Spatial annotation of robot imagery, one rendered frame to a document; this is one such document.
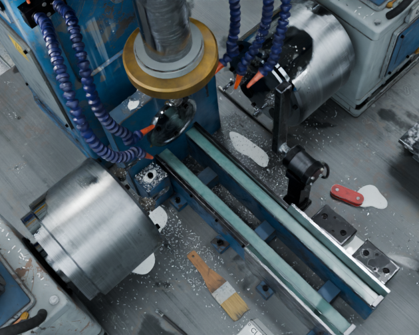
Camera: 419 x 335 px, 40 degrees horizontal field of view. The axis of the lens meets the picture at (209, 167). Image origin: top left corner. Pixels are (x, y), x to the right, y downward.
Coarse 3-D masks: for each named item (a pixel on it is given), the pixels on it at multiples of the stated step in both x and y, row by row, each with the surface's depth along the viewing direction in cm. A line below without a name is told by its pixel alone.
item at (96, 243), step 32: (96, 160) 122; (64, 192) 117; (96, 192) 116; (128, 192) 116; (32, 224) 116; (64, 224) 113; (96, 224) 114; (128, 224) 116; (64, 256) 113; (96, 256) 114; (128, 256) 118; (96, 288) 119
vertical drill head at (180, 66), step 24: (144, 0) 91; (168, 0) 91; (144, 24) 97; (168, 24) 96; (192, 24) 108; (144, 48) 105; (168, 48) 101; (192, 48) 106; (216, 48) 109; (144, 72) 107; (168, 72) 104; (192, 72) 106; (168, 96) 107
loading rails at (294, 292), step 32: (192, 128) 149; (160, 160) 145; (224, 160) 145; (192, 192) 140; (256, 192) 140; (224, 224) 136; (288, 224) 136; (256, 256) 131; (320, 256) 132; (256, 288) 140; (288, 288) 128; (320, 288) 136; (352, 288) 128; (384, 288) 126; (320, 320) 124
